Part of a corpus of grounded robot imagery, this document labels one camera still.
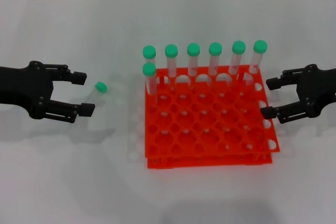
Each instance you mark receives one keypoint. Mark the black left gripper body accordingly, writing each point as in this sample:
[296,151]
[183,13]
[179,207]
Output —
[23,85]

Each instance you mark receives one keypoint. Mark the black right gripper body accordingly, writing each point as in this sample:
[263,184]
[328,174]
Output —
[316,90]

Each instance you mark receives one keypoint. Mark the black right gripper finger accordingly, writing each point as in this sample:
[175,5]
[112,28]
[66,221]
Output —
[270,112]
[275,83]

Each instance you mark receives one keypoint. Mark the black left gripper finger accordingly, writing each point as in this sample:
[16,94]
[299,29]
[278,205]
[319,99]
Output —
[76,77]
[85,110]

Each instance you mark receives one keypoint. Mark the clear tube green cap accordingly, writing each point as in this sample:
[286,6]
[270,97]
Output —
[260,46]
[149,69]
[193,49]
[101,86]
[215,48]
[238,47]
[171,50]
[149,51]

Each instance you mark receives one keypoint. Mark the orange plastic test tube rack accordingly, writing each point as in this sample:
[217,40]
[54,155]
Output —
[210,119]

